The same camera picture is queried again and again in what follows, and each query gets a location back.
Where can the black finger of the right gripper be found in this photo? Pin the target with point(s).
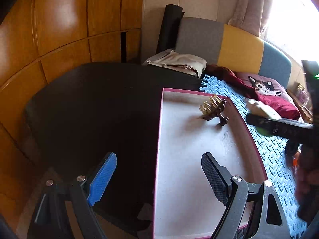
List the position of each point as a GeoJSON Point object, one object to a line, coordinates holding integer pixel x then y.
{"type": "Point", "coordinates": [285, 128]}

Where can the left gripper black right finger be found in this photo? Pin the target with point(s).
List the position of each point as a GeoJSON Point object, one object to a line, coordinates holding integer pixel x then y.
{"type": "Point", "coordinates": [218, 177]}

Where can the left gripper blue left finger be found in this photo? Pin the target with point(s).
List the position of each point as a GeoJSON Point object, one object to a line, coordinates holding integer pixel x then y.
{"type": "Point", "coordinates": [99, 179]}

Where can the white green soap dispenser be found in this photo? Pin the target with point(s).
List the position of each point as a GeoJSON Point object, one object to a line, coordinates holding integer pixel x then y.
{"type": "Point", "coordinates": [258, 108]}

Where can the brown scalp massager comb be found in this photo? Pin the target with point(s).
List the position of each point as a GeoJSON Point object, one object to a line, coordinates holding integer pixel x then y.
{"type": "Point", "coordinates": [213, 108]}

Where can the black lens with clear cap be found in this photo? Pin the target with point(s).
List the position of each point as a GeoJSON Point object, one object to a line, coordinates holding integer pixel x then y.
{"type": "Point", "coordinates": [292, 153]}

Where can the person right hand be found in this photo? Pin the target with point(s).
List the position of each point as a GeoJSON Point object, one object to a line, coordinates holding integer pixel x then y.
{"type": "Point", "coordinates": [307, 184]}

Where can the dark red blanket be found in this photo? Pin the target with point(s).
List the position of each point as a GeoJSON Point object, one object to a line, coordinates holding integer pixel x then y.
{"type": "Point", "coordinates": [285, 108]}

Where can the pink gift box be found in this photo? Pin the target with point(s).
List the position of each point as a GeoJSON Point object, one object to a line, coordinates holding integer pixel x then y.
{"type": "Point", "coordinates": [302, 95]}

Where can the blue foam puzzle mat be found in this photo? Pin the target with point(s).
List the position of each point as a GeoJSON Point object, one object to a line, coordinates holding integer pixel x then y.
{"type": "Point", "coordinates": [271, 150]}

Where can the pink shallow cardboard box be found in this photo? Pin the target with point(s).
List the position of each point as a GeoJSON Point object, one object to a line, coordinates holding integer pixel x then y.
{"type": "Point", "coordinates": [185, 206]}

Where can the purple cat pillow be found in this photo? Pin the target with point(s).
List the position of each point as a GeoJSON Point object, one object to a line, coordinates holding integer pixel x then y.
{"type": "Point", "coordinates": [263, 85]}

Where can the black padded massage table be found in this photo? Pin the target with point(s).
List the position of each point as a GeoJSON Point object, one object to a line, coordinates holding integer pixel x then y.
{"type": "Point", "coordinates": [103, 107]}

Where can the grey yellow blue headboard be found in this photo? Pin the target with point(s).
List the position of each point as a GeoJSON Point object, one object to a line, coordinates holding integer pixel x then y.
{"type": "Point", "coordinates": [224, 45]}

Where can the beige folded cloth bag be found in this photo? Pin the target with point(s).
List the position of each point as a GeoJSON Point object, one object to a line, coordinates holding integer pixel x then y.
{"type": "Point", "coordinates": [184, 63]}

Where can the pink curtain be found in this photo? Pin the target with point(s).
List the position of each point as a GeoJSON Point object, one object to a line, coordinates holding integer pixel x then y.
{"type": "Point", "coordinates": [251, 16]}

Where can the black rolled mat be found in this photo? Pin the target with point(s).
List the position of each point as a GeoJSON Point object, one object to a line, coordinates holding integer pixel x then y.
{"type": "Point", "coordinates": [169, 28]}

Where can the wooden wardrobe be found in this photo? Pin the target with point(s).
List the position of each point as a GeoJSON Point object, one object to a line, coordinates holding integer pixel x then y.
{"type": "Point", "coordinates": [40, 41]}

